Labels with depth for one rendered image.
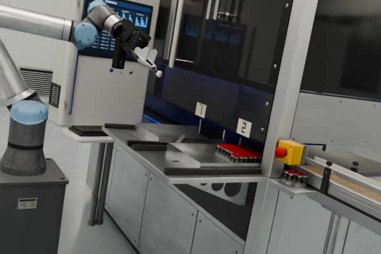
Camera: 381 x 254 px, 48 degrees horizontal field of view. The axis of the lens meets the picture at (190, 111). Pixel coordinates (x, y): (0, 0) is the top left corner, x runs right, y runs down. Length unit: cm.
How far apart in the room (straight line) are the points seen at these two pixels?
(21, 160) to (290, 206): 99
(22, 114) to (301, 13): 99
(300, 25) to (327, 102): 33
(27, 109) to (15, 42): 527
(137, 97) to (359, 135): 118
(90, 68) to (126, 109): 32
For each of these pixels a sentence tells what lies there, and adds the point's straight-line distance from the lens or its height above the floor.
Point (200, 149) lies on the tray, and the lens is 177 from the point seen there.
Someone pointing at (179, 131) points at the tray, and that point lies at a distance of 209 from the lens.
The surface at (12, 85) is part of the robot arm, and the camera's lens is 163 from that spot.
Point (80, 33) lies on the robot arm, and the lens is 147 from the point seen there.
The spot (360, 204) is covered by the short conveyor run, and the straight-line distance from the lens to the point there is 146.
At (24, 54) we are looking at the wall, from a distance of 678.
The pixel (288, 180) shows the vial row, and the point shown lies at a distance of 155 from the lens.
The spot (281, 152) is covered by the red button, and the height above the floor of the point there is 100.
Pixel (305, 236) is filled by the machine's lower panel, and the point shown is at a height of 63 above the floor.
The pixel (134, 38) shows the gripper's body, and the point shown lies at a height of 130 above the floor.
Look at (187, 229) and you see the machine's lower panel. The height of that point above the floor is 45.
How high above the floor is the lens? 130
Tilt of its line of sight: 9 degrees down
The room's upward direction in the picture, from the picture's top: 10 degrees clockwise
